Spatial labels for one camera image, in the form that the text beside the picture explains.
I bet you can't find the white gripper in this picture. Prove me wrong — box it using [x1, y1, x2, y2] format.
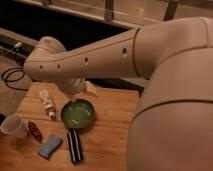
[57, 78, 98, 96]

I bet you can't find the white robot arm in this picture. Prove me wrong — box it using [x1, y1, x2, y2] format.
[24, 17, 213, 171]

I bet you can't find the green ceramic bowl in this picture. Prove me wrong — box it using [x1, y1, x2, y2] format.
[61, 99, 95, 129]

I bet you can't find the white tube bottle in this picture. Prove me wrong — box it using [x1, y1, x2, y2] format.
[39, 89, 56, 119]

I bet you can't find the black white striped block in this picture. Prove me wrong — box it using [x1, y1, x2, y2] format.
[67, 130, 83, 164]

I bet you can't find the blue sponge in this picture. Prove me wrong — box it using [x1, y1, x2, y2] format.
[37, 134, 62, 159]

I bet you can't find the white plastic cup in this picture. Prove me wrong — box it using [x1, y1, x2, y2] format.
[0, 114, 28, 139]

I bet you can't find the black coiled cable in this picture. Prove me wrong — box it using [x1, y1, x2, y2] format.
[1, 67, 29, 92]

